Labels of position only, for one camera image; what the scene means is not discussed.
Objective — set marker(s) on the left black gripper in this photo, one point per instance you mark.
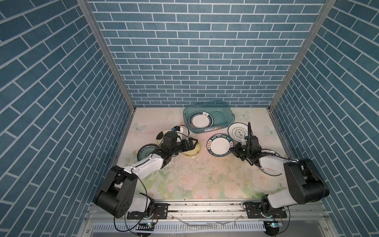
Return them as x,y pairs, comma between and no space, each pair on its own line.
190,146

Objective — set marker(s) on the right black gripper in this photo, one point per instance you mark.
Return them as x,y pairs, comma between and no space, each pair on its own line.
235,150

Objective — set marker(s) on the teal translucent plastic bin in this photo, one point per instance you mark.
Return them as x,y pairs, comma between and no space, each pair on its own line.
219,110

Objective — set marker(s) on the green rim Hao Shi plate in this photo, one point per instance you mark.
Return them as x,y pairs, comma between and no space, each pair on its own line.
219,145

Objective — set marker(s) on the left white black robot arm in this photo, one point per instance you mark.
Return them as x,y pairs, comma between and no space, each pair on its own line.
116,194

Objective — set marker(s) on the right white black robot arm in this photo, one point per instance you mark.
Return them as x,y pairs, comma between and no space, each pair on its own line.
304,183

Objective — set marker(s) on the yellow plate with small prints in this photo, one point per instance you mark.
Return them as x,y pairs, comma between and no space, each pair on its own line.
193,154

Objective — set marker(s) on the cream plate with black patch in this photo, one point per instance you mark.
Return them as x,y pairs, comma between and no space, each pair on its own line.
160,136

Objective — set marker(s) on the white plate black flower outline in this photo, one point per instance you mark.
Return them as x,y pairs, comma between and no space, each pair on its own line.
238,131

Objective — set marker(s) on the white plate orange striped rim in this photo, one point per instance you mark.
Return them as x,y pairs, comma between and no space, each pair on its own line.
268,170

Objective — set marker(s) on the blue patterned small plate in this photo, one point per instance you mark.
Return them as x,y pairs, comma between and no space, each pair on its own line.
145,151

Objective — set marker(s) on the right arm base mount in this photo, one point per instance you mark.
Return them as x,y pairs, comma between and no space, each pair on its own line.
256,210

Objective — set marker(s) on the aluminium front rail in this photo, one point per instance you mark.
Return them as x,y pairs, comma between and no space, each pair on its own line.
214,218

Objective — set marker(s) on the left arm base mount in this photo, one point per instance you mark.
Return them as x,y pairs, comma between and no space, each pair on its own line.
156,211

